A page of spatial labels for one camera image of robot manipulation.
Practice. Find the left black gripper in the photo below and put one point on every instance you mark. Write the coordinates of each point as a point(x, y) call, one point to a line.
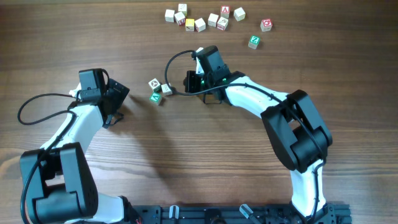
point(118, 93)

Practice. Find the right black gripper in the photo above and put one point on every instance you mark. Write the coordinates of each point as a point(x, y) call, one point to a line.
point(190, 86)

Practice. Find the wooden block red sides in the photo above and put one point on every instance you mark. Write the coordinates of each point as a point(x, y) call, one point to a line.
point(166, 90)

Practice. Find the soccer ball wooden block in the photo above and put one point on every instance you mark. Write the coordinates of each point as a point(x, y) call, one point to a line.
point(155, 85)

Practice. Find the green letter A block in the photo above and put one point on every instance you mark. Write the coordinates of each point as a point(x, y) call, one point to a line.
point(156, 98)

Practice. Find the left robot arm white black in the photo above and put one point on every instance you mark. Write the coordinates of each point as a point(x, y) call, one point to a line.
point(58, 186)

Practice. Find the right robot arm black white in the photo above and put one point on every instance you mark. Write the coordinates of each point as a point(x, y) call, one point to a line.
point(297, 133)

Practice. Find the green letter Z block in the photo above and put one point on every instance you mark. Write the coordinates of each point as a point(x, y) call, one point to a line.
point(254, 42)

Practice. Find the wooden block red edge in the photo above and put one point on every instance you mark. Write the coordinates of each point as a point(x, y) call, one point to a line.
point(200, 25)

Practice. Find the wooden block drawing top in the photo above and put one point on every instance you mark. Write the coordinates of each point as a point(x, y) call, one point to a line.
point(222, 23)

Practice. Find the plain wooden block centre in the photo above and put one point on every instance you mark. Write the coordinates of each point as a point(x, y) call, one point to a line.
point(213, 19)

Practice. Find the plain wooden block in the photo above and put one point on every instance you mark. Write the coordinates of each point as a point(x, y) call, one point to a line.
point(213, 19)
point(239, 14)
point(169, 15)

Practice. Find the yellow top wooden block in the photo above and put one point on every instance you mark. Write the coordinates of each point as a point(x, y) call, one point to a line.
point(190, 25)

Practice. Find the plain wooden block right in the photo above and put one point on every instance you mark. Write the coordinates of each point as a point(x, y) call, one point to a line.
point(239, 14)

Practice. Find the red letter A block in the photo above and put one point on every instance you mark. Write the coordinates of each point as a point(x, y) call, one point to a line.
point(225, 11)

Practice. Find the wooden block red side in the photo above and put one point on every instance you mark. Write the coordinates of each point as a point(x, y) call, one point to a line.
point(180, 18)

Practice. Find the red letter O block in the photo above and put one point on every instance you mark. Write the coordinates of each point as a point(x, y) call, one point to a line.
point(266, 25)

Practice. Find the wooden block top left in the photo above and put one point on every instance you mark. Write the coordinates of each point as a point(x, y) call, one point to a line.
point(182, 7)

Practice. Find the plain wooden block far left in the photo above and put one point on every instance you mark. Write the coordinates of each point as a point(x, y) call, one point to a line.
point(169, 15)

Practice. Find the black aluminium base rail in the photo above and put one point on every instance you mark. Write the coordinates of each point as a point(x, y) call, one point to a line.
point(269, 214)

